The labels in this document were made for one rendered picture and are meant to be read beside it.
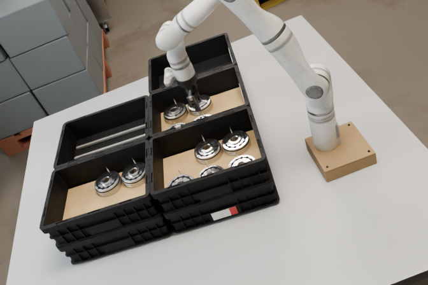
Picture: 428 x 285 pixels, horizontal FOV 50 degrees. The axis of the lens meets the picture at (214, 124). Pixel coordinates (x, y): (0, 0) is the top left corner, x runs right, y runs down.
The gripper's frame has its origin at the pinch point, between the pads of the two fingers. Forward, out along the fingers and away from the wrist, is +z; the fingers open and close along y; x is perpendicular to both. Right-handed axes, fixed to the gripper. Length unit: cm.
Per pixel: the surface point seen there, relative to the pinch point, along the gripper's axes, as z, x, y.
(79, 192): 13, 53, -19
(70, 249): 14, 53, -43
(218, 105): 14.9, -5.0, 12.2
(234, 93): 15.2, -12.3, 17.6
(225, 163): 12.1, -6.0, -22.5
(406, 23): 108, -131, 156
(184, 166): 12.6, 9.6, -19.0
